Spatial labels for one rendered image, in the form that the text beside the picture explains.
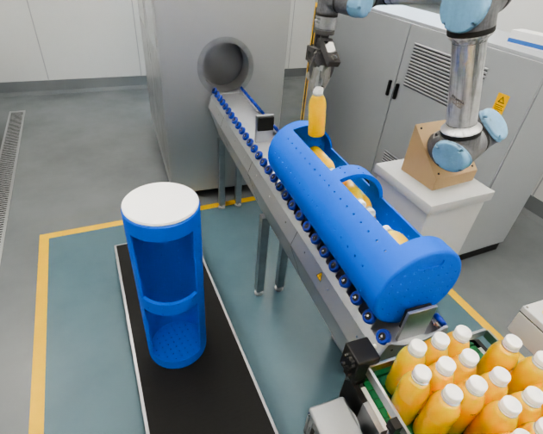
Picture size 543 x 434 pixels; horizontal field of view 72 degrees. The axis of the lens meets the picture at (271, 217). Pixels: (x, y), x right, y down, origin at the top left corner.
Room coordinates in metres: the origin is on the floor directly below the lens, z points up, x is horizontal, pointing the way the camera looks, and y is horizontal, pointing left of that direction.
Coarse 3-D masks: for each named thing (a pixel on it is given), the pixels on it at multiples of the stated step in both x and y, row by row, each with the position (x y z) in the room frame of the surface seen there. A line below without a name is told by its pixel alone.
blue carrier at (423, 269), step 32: (288, 128) 1.49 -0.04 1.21; (288, 160) 1.32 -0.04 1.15; (320, 160) 1.22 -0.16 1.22; (320, 192) 1.09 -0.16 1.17; (320, 224) 1.01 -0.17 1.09; (352, 224) 0.91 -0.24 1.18; (384, 224) 1.11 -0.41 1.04; (352, 256) 0.83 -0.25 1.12; (384, 256) 0.77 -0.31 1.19; (416, 256) 0.74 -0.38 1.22; (448, 256) 0.77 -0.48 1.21; (384, 288) 0.70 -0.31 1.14; (416, 288) 0.74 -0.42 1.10; (448, 288) 0.79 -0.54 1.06; (384, 320) 0.72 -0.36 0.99
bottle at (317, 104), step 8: (312, 96) 1.44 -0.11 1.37; (320, 96) 1.43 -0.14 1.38; (312, 104) 1.43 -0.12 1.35; (320, 104) 1.42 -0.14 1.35; (312, 112) 1.43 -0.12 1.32; (320, 112) 1.42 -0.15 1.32; (312, 120) 1.43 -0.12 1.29; (320, 120) 1.42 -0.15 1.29; (312, 128) 1.43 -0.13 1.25; (320, 128) 1.43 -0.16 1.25; (312, 136) 1.43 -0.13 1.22; (320, 136) 1.43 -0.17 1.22
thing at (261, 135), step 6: (264, 114) 1.96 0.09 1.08; (270, 114) 1.97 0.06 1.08; (258, 120) 1.92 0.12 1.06; (264, 120) 1.92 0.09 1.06; (270, 120) 1.93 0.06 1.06; (258, 126) 1.91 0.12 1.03; (264, 126) 1.92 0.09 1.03; (270, 126) 1.93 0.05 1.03; (258, 132) 1.93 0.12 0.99; (264, 132) 1.94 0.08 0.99; (270, 132) 1.95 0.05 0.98; (258, 138) 1.93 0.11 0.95; (264, 138) 1.94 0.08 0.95; (270, 138) 1.95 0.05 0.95
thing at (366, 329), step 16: (224, 112) 2.31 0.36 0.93; (256, 160) 1.71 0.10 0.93; (272, 192) 1.45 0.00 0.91; (288, 208) 1.31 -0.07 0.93; (304, 240) 1.13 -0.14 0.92; (320, 256) 1.03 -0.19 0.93; (336, 272) 0.94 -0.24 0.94; (336, 288) 0.89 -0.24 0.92; (352, 304) 0.82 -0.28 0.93; (368, 336) 0.71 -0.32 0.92
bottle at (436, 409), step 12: (432, 396) 0.47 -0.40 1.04; (432, 408) 0.44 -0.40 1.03; (444, 408) 0.43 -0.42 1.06; (456, 408) 0.43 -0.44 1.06; (420, 420) 0.45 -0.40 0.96; (432, 420) 0.43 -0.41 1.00; (444, 420) 0.42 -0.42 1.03; (456, 420) 0.42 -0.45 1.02; (420, 432) 0.43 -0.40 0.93; (432, 432) 0.42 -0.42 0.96; (444, 432) 0.42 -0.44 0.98
